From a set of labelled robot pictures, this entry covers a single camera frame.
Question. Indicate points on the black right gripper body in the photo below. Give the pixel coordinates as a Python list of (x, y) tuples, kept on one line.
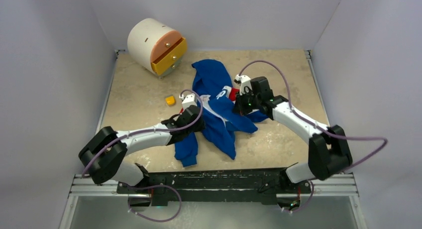
[(248, 103)]

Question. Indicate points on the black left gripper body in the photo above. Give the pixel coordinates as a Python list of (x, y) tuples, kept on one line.
[(198, 127)]

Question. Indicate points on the blue white red jacket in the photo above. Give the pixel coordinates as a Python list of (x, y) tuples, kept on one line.
[(213, 84)]

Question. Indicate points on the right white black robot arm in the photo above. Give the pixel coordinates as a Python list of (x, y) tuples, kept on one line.
[(328, 150)]

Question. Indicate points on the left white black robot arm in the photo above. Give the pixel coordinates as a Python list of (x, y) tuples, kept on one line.
[(103, 156)]

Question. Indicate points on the small yellow grey block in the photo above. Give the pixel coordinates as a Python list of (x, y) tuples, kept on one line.
[(170, 100)]

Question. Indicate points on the round white drawer cabinet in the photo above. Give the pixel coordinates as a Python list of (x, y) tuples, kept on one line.
[(156, 47)]

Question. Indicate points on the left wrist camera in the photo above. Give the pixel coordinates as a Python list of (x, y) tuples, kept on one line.
[(188, 100)]

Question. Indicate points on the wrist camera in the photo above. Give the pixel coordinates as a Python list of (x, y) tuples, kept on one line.
[(188, 100), (244, 83)]

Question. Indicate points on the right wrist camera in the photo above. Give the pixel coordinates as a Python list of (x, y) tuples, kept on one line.
[(244, 83)]

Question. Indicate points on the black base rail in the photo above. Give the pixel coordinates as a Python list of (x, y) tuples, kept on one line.
[(268, 186)]

